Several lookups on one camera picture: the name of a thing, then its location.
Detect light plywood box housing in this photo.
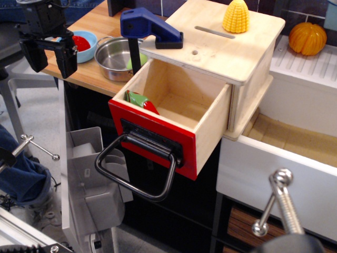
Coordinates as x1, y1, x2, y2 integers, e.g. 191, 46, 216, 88
140, 1, 285, 140

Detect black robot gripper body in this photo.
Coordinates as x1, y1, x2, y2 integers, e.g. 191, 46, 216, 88
16, 0, 73, 40

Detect red toy in bowl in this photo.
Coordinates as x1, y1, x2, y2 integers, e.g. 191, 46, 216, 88
73, 35, 91, 52

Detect light blue bowl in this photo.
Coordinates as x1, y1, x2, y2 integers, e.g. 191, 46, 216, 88
73, 31, 97, 63

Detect metal clamp screw right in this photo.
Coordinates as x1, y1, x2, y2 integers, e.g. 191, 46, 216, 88
252, 168, 305, 237

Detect white toy sink basin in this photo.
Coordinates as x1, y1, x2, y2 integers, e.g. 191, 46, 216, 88
216, 36, 336, 241

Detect person leg blue jeans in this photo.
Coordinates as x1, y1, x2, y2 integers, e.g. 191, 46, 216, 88
0, 124, 52, 206

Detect aluminium frame rail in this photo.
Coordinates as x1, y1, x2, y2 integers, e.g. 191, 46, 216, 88
1, 208, 72, 253

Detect green toy fruit in pot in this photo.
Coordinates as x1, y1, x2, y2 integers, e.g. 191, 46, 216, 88
126, 53, 148, 70

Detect stainless steel pot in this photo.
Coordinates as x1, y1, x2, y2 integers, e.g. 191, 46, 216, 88
94, 36, 133, 82

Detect blue black bar clamp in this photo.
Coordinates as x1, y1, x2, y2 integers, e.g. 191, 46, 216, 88
120, 7, 183, 74

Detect metal clamp screw left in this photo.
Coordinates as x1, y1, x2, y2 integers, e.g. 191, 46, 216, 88
0, 133, 61, 173

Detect red-fronted wooden drawer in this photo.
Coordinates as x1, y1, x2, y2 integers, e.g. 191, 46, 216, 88
95, 59, 232, 202

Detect metal clamp screw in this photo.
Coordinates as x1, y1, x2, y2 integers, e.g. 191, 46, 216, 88
0, 133, 61, 173
252, 168, 305, 237

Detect orange plastic toy pumpkin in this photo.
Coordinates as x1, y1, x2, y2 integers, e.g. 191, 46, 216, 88
289, 22, 327, 56

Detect yellow plastic toy corn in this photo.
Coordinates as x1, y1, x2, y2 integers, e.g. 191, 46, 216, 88
222, 0, 250, 33

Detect grey white plastic bin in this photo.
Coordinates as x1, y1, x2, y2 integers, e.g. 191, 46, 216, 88
61, 127, 133, 252

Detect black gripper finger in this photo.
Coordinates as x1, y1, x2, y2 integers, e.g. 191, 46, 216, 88
54, 36, 77, 79
19, 40, 48, 73

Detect red green toy pepper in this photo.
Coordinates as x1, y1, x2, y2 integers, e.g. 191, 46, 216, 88
126, 90, 159, 115

